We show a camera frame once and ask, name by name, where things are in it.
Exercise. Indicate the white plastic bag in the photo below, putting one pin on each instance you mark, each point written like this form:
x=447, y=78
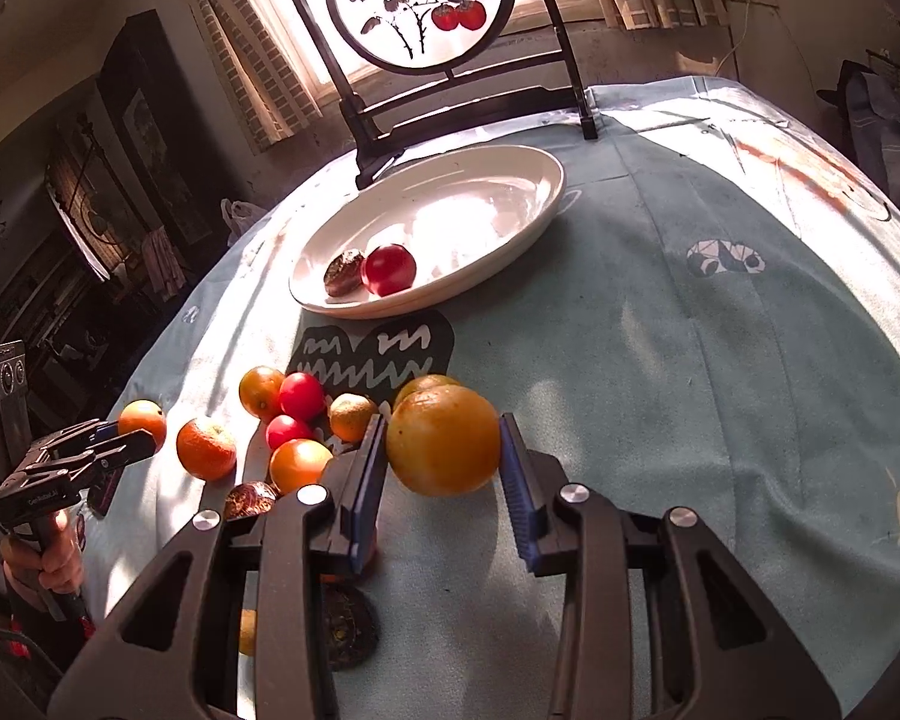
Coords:
x=240, y=217

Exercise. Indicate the small tan walnut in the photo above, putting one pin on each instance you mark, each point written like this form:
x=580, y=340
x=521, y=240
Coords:
x=349, y=415

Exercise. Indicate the person's left hand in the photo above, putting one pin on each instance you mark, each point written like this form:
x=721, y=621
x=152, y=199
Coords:
x=57, y=568

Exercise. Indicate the white round plate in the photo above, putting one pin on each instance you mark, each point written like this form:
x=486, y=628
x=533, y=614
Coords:
x=462, y=216

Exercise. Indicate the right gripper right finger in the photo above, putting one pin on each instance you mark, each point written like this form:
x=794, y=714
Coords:
x=659, y=620

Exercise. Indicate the dark red plum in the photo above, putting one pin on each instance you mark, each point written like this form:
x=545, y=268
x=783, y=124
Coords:
x=389, y=269

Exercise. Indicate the teal patterned tablecloth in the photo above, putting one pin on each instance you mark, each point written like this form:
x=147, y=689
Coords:
x=711, y=320

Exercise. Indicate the orange tangerine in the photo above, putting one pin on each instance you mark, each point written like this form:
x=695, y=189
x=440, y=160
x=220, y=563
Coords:
x=297, y=463

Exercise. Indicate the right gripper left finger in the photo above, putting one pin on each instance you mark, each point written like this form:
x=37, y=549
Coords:
x=168, y=648

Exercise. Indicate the small dark wrinkled fruit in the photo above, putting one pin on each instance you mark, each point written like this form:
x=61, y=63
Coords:
x=351, y=626

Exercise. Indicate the large yellow-orange orange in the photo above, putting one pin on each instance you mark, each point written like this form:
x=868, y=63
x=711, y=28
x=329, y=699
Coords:
x=259, y=391

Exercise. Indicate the yellow-orange citrus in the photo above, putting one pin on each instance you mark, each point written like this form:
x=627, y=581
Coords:
x=444, y=441

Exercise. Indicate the dark wooden cabinet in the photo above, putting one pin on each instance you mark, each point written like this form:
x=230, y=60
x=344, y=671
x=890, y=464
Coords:
x=167, y=140

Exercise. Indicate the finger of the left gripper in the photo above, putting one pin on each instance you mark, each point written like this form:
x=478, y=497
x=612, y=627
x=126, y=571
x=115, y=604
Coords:
x=71, y=434
x=59, y=470

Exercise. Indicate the black framed painted screen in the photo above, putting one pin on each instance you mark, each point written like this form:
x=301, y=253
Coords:
x=385, y=55

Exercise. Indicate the red tomato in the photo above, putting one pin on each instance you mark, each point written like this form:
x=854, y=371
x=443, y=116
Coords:
x=284, y=428
x=301, y=396

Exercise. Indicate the small yellow lemon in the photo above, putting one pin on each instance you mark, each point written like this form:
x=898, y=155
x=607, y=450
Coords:
x=420, y=384

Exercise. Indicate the large dark wrinkled fruit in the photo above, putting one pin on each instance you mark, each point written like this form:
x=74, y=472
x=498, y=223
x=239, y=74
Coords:
x=343, y=275

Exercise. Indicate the textured orange mandarin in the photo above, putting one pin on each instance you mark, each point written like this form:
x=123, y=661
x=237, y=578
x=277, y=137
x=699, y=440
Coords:
x=144, y=415

